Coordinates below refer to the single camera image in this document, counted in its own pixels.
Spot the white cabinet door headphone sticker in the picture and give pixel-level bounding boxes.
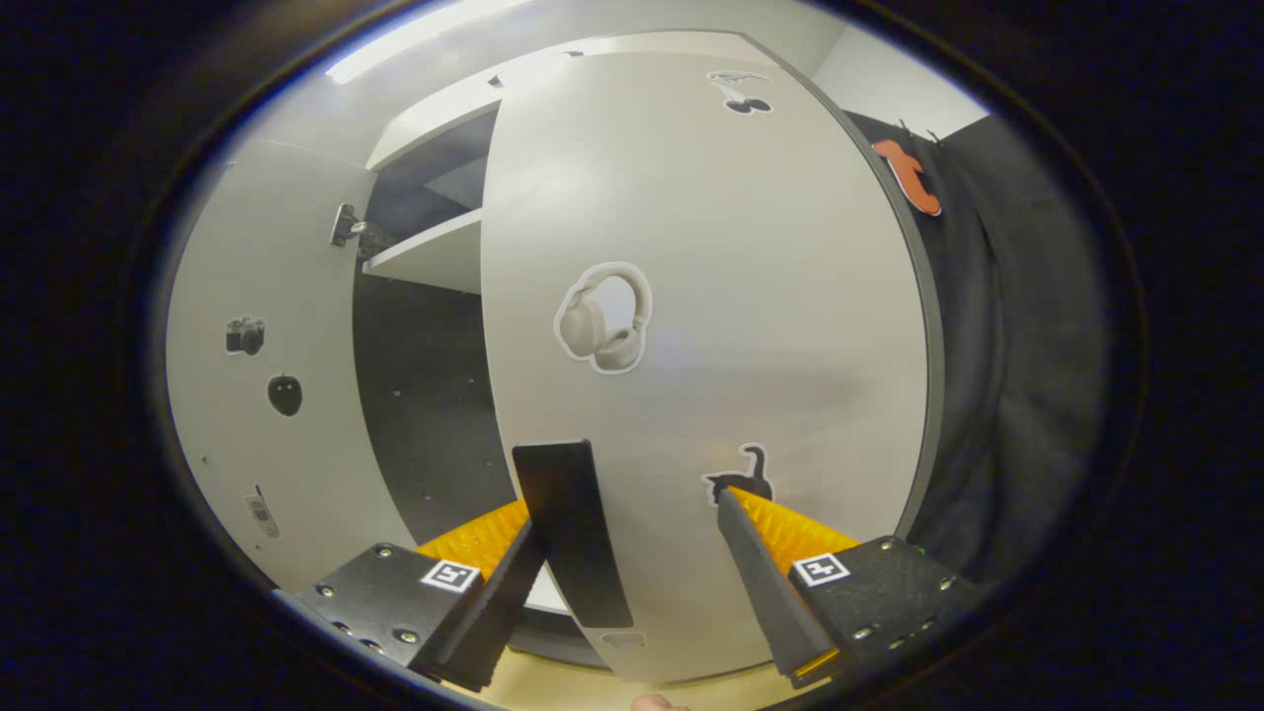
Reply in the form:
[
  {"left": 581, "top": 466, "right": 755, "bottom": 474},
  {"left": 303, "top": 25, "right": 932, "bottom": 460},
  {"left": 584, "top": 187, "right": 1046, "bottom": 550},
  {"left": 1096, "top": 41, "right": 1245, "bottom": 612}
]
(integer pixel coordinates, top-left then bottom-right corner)
[{"left": 481, "top": 49, "right": 944, "bottom": 684}]

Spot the black door handle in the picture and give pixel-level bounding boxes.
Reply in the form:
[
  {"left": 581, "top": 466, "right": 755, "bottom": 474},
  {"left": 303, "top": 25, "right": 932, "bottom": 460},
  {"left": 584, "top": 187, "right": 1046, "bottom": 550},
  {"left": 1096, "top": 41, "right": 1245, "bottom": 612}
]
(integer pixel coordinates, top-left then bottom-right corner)
[{"left": 512, "top": 439, "right": 633, "bottom": 630}]

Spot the white cabinet shelf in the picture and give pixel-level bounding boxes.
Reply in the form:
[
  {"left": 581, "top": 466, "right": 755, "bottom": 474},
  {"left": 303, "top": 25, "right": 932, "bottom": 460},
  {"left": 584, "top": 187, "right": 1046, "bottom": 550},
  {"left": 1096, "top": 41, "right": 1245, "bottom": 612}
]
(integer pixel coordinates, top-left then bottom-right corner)
[{"left": 360, "top": 207, "right": 485, "bottom": 295}]

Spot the black backdrop cloth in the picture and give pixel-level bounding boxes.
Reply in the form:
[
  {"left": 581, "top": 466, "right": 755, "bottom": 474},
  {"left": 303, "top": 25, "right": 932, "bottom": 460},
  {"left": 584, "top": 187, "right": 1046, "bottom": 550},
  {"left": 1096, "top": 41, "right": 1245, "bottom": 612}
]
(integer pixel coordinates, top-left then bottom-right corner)
[{"left": 844, "top": 109, "right": 1112, "bottom": 593}]

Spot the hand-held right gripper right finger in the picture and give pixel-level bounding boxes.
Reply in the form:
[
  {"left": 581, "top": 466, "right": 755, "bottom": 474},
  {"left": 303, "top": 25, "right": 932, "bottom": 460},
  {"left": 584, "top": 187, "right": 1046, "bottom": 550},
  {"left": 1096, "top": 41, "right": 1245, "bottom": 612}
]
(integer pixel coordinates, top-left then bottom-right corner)
[{"left": 716, "top": 486, "right": 984, "bottom": 690}]

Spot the metal door hinge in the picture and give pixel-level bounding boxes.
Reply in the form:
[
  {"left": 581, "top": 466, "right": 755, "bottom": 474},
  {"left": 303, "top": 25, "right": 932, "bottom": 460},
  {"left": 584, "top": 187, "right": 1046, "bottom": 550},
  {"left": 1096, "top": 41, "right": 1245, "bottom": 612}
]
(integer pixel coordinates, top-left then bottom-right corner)
[{"left": 331, "top": 202, "right": 396, "bottom": 260}]

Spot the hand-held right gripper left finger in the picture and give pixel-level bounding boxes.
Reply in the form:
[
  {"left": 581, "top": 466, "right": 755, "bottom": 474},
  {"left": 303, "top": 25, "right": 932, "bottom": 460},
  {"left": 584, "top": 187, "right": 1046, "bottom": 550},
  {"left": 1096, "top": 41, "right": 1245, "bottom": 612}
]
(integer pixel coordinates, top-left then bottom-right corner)
[{"left": 292, "top": 499, "right": 549, "bottom": 692}]

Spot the white cabinet drawer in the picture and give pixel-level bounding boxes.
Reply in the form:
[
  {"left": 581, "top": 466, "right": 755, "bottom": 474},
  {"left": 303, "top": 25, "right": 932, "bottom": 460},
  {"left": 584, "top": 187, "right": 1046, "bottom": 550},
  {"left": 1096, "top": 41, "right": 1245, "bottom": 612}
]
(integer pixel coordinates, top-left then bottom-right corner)
[{"left": 367, "top": 84, "right": 500, "bottom": 171}]

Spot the white cabinet door camera sticker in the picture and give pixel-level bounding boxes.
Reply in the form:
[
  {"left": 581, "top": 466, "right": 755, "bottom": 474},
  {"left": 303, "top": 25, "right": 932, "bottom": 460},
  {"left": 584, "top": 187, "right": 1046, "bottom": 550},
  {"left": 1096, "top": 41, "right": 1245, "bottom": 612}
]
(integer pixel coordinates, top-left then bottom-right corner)
[{"left": 166, "top": 138, "right": 416, "bottom": 593}]

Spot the white and grey cabinet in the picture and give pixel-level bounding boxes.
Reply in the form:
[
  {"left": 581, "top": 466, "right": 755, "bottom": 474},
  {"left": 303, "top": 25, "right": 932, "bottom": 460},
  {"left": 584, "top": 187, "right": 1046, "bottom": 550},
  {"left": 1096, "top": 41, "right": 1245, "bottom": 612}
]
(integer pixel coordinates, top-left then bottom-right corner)
[{"left": 351, "top": 30, "right": 949, "bottom": 672}]

